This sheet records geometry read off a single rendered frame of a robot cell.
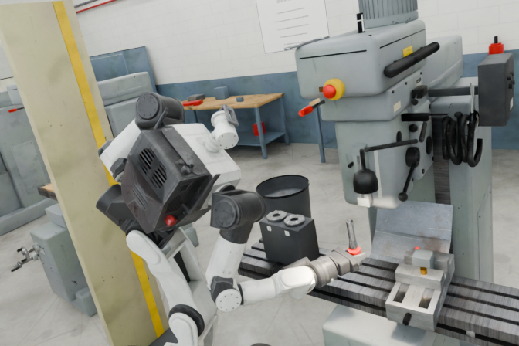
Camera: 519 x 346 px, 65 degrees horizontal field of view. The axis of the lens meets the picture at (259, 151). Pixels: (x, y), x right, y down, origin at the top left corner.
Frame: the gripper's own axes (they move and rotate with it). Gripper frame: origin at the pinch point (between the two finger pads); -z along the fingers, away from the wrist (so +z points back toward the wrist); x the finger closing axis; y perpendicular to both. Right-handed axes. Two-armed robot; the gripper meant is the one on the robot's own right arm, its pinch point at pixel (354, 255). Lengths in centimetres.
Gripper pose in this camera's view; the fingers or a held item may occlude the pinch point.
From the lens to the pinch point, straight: 153.2
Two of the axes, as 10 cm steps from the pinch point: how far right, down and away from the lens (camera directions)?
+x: -4.7, -1.7, 8.7
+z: -8.7, 2.9, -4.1
